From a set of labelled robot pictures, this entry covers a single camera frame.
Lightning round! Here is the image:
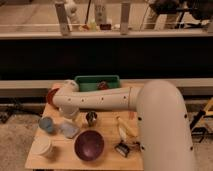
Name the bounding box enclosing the light blue towel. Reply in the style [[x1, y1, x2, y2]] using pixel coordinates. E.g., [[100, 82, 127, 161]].
[[60, 122, 80, 139]]

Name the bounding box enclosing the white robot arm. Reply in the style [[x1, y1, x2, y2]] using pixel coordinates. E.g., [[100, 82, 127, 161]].
[[52, 80, 196, 171]]

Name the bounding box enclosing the small metal cup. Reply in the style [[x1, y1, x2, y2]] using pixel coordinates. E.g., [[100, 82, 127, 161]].
[[86, 111, 97, 126]]

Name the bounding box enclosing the small blue cup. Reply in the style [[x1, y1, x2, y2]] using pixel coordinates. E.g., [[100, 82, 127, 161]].
[[39, 117, 54, 133]]

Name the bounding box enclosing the orange bowl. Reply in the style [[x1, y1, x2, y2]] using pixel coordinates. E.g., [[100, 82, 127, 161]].
[[46, 88, 59, 108]]

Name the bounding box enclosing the purple bowl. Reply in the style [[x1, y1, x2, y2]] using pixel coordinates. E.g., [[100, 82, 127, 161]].
[[74, 130, 105, 161]]

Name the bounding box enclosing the green plastic tray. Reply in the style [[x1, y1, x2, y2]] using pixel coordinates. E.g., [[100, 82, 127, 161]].
[[74, 75, 120, 92]]

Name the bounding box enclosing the wooden table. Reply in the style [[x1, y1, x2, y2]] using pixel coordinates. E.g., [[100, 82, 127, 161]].
[[25, 105, 144, 171]]

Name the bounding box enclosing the white cup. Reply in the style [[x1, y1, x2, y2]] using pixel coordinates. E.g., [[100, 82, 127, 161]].
[[32, 136, 52, 157]]

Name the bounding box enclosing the dark grape bunch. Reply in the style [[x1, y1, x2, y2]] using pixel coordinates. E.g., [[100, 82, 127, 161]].
[[97, 81, 109, 90]]

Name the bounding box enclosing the yellow banana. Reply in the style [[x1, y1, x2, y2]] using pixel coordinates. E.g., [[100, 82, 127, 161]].
[[116, 116, 137, 141]]

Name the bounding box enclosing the small black silver box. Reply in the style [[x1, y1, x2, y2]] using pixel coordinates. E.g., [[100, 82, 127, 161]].
[[115, 142, 130, 157]]

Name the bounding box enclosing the orange carrot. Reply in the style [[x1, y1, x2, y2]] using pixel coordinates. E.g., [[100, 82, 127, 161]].
[[129, 111, 134, 120]]

